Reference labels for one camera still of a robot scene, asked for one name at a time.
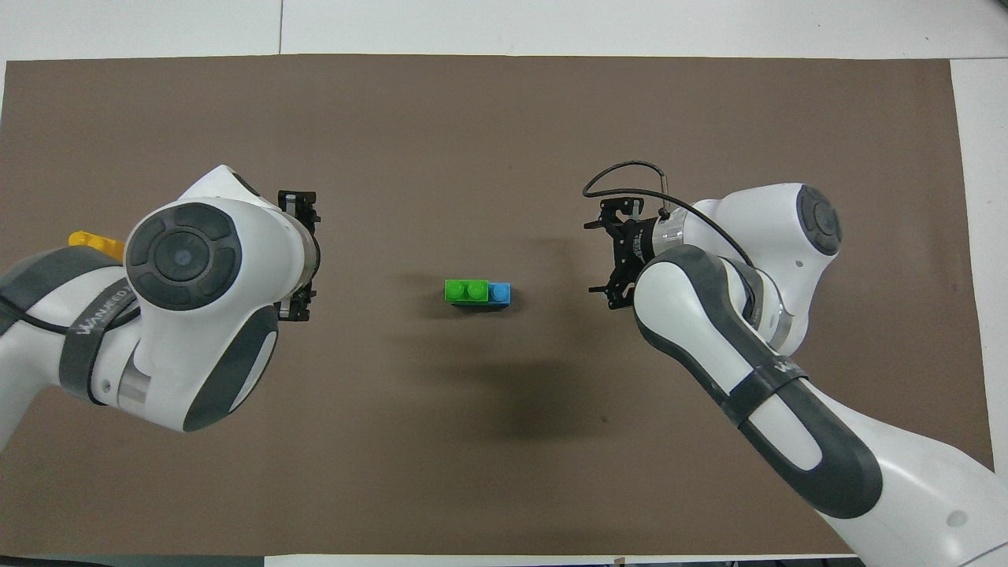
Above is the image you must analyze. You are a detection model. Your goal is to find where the blue three-stud brick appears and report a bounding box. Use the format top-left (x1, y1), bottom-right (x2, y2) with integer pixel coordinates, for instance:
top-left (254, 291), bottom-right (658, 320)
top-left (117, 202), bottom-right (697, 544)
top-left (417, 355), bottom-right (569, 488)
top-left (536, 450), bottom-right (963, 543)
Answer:
top-left (453, 282), bottom-right (512, 310)

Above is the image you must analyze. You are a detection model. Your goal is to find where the brown table mat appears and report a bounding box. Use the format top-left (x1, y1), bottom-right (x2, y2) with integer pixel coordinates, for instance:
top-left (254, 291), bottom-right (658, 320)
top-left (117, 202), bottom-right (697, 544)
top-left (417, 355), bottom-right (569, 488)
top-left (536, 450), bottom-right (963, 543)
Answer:
top-left (0, 54), bottom-right (1005, 556)

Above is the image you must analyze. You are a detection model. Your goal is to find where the yellow two-stud brick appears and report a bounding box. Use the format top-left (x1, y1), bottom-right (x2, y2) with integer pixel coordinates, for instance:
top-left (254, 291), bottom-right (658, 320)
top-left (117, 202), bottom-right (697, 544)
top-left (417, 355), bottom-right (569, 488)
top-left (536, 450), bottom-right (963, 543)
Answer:
top-left (69, 230), bottom-right (127, 263)

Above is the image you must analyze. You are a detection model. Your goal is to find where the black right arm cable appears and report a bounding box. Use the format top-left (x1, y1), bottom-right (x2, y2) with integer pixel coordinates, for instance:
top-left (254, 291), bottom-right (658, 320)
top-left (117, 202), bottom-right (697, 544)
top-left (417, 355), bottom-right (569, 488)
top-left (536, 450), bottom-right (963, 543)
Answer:
top-left (582, 161), bottom-right (758, 269)

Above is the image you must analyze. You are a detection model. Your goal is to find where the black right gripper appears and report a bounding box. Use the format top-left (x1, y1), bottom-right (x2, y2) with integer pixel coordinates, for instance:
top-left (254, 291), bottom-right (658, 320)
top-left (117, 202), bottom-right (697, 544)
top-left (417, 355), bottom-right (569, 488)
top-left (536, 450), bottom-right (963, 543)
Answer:
top-left (584, 197), bottom-right (658, 309)

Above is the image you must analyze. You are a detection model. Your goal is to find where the green two-stud brick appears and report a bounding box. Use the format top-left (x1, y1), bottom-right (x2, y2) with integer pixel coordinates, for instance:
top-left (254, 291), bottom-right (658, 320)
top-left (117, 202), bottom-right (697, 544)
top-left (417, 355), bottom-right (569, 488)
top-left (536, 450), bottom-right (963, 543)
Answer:
top-left (444, 279), bottom-right (490, 306)

